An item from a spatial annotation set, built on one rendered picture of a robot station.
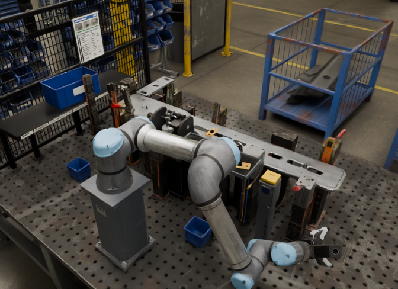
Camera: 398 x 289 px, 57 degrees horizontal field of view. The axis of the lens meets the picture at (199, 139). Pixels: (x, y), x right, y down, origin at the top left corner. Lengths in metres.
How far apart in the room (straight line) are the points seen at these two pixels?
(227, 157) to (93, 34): 1.59
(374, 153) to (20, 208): 3.07
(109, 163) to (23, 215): 0.83
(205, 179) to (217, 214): 0.13
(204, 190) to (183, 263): 0.65
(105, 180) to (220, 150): 0.50
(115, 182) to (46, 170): 0.96
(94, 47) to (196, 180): 1.62
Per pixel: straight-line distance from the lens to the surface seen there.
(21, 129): 2.21
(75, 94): 2.33
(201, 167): 1.19
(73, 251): 1.90
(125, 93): 2.06
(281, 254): 1.36
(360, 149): 3.91
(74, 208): 2.10
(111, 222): 1.60
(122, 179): 1.51
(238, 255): 1.30
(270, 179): 1.49
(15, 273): 2.87
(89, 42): 2.58
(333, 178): 1.82
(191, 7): 4.79
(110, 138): 1.43
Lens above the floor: 2.12
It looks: 35 degrees down
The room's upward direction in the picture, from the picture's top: straight up
